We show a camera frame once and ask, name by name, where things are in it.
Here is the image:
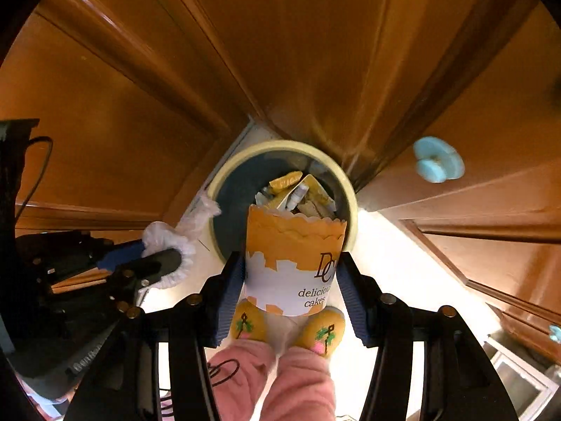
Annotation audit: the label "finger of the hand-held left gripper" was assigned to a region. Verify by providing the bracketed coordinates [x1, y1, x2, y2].
[31, 233, 148, 280]
[47, 248, 182, 319]

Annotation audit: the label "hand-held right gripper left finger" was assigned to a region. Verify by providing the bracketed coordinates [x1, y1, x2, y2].
[63, 252, 246, 421]

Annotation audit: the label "white plastic wrap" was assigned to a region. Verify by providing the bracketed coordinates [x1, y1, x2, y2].
[141, 197, 222, 290]

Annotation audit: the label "white grey box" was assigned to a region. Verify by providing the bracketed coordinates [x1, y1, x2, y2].
[482, 338, 561, 421]

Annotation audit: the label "yellow foil packet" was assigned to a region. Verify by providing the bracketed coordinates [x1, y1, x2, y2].
[268, 171, 304, 194]

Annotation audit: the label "pink pants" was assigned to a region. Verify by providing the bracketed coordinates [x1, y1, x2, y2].
[206, 340, 338, 421]

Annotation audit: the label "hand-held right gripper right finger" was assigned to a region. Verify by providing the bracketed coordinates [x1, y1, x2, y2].
[337, 252, 520, 421]

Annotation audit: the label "yellow embroidered slipper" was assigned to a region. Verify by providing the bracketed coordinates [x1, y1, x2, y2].
[291, 307, 347, 358]
[228, 298, 278, 343]

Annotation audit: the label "yellow cardboard box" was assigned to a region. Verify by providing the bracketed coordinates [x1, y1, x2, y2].
[287, 174, 337, 220]

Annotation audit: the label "orange white paper cup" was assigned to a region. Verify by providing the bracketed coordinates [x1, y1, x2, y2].
[243, 204, 348, 319]

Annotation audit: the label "brown wooden cabinet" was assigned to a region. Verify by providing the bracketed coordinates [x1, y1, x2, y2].
[0, 0, 561, 360]

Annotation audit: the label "round trash bin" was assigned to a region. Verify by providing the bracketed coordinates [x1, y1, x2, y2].
[208, 139, 359, 264]

